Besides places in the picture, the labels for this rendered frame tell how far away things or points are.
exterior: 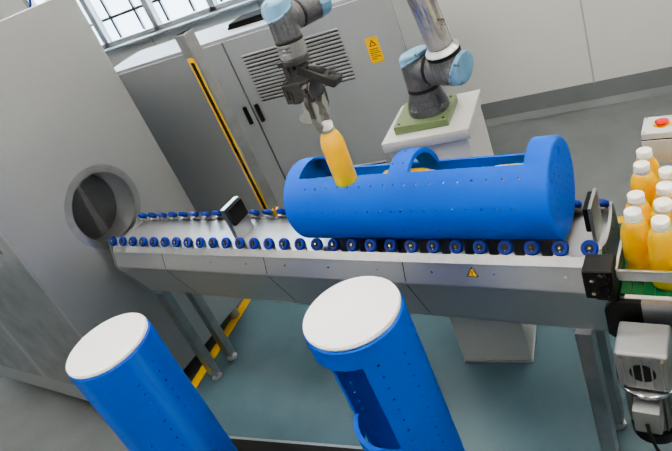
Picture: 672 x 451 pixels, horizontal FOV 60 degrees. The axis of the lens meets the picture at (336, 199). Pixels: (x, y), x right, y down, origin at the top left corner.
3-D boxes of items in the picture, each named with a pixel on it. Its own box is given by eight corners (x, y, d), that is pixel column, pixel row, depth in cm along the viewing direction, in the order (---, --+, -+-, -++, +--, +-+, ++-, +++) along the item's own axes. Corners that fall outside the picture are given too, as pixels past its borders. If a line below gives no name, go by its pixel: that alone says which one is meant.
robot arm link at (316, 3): (302, -13, 160) (273, 1, 154) (329, -17, 152) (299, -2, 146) (311, 15, 163) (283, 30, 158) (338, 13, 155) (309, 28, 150)
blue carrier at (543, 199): (340, 204, 224) (311, 142, 211) (580, 197, 174) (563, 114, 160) (304, 254, 206) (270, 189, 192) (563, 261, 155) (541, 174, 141)
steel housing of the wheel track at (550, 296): (176, 262, 308) (143, 210, 293) (629, 283, 183) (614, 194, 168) (139, 300, 289) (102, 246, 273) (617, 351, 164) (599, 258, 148)
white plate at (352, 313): (329, 274, 173) (330, 277, 173) (284, 344, 153) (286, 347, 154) (414, 275, 158) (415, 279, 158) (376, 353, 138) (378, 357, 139)
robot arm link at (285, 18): (297, -9, 145) (271, 3, 141) (311, 33, 150) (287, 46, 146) (278, -6, 151) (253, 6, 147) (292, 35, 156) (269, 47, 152)
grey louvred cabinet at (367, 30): (224, 208, 501) (139, 51, 435) (470, 171, 402) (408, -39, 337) (192, 247, 460) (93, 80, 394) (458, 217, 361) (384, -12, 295)
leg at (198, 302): (232, 352, 329) (179, 267, 301) (239, 354, 326) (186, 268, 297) (226, 360, 325) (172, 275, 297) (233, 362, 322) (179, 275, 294)
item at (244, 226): (250, 226, 243) (234, 196, 236) (257, 226, 241) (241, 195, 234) (236, 241, 236) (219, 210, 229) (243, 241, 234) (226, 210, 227)
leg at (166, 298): (217, 372, 320) (161, 286, 291) (224, 373, 316) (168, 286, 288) (210, 380, 316) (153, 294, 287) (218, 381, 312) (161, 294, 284)
